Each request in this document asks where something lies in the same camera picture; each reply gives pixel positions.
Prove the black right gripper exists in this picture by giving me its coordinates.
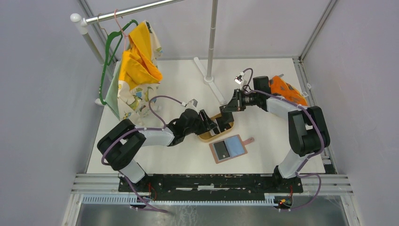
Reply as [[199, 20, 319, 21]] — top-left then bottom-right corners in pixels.
[[223, 89, 259, 113]]

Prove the grey VIP card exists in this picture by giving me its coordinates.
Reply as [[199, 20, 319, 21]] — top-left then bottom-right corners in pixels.
[[213, 141, 230, 161]]

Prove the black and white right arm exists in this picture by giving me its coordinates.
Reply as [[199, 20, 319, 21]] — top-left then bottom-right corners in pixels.
[[219, 76, 330, 192]]

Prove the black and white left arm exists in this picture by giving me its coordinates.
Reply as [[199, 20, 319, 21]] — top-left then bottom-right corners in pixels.
[[97, 109, 217, 192]]

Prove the tan oval card tray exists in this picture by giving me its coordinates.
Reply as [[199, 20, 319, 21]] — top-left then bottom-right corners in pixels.
[[197, 113, 234, 143]]

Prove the white rack base foot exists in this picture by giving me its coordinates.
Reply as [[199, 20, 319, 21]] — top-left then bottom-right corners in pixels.
[[193, 57, 227, 105]]

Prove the orange cloth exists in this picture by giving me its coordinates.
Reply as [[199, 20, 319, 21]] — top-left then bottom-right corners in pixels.
[[269, 76, 308, 106]]

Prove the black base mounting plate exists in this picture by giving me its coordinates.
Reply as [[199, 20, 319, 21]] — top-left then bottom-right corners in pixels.
[[133, 174, 303, 201]]

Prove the yellow patterned garment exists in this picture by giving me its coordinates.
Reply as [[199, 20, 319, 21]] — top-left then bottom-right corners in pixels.
[[105, 21, 163, 126]]

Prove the white left rack foot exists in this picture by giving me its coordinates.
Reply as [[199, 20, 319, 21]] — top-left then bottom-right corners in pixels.
[[95, 98, 107, 106]]

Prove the pink clothes hanger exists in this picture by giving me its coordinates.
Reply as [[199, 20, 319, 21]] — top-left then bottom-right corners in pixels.
[[113, 8, 129, 50]]

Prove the green clothes hanger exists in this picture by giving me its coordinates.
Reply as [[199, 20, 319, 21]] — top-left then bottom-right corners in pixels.
[[98, 31, 123, 100]]

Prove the metal clothes rack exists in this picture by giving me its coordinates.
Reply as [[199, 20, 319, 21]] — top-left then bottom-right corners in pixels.
[[70, 0, 227, 107]]

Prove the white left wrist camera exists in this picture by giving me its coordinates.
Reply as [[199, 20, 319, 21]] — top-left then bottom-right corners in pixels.
[[185, 99, 198, 113]]

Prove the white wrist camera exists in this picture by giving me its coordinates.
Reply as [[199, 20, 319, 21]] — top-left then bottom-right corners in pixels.
[[234, 72, 245, 85], [185, 99, 198, 113]]

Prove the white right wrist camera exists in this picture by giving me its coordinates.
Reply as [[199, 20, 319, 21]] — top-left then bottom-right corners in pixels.
[[234, 72, 245, 85]]

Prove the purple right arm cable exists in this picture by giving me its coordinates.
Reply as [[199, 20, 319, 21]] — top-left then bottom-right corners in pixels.
[[241, 67, 322, 211]]

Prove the aluminium frame rail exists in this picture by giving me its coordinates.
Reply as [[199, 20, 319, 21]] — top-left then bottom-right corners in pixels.
[[72, 174, 353, 206]]

